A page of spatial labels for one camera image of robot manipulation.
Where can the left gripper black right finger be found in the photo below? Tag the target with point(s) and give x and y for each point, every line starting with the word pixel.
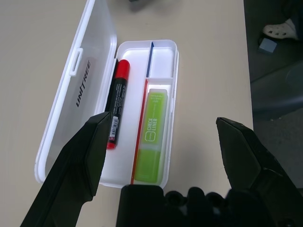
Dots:
pixel 248 156

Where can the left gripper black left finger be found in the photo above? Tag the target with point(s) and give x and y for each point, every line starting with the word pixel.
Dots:
pixel 75 165

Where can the green highlighter pen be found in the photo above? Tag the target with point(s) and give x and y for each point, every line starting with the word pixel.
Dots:
pixel 151 123

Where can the black marker with red cap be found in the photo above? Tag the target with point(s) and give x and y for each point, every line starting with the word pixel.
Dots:
pixel 120 89

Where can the white plastic pencil case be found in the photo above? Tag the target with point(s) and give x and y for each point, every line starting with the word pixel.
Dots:
pixel 90 71

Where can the small grey box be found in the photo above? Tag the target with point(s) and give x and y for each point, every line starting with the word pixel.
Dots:
pixel 267 46

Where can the white perforated shoe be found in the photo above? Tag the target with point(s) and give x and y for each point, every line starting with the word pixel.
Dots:
pixel 279 30

